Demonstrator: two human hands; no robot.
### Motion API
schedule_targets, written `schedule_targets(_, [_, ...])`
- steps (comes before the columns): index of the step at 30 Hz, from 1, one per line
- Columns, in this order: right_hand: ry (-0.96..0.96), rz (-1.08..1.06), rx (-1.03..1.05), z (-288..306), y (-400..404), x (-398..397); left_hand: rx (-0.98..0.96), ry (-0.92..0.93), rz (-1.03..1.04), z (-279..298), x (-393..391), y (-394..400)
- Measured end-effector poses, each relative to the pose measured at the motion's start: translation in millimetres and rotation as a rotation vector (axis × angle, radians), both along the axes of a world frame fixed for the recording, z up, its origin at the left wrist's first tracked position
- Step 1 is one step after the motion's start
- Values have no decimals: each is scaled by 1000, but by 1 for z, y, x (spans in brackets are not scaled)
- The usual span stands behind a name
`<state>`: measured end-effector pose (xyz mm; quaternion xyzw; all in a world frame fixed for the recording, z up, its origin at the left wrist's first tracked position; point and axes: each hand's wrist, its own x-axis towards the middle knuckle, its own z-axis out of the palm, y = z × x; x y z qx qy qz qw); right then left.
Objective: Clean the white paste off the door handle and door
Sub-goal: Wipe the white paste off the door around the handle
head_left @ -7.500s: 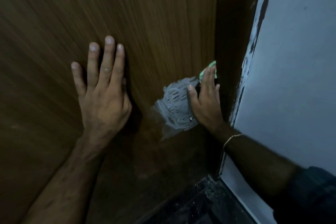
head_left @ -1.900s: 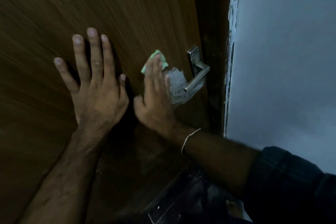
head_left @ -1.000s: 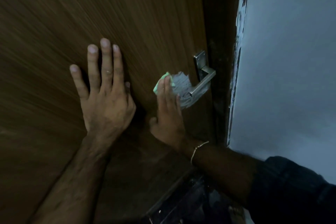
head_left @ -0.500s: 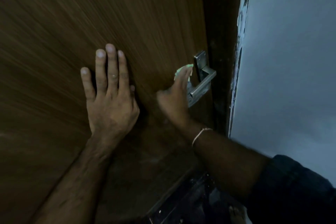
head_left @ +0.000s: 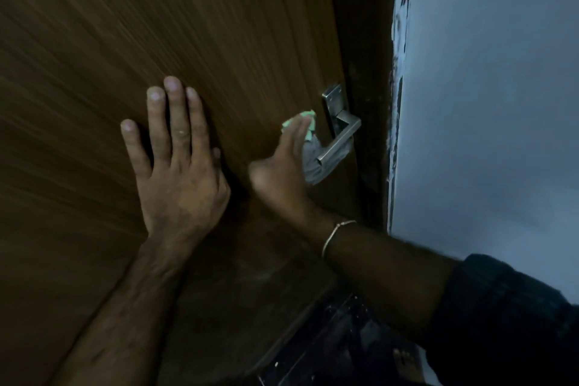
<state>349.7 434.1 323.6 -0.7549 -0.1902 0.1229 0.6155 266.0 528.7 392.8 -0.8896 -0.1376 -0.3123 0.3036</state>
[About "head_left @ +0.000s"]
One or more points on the brown wooden door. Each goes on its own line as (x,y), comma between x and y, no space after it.
(135,15)

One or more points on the person's right hand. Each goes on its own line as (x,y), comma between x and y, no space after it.
(280,177)

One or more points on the person's bare foot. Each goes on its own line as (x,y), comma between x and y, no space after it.
(407,363)

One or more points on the green cleaning cloth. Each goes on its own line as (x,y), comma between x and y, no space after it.
(305,116)

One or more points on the person's left forearm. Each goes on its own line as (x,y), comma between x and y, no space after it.
(122,318)

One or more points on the person's left hand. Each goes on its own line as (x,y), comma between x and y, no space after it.
(181,191)

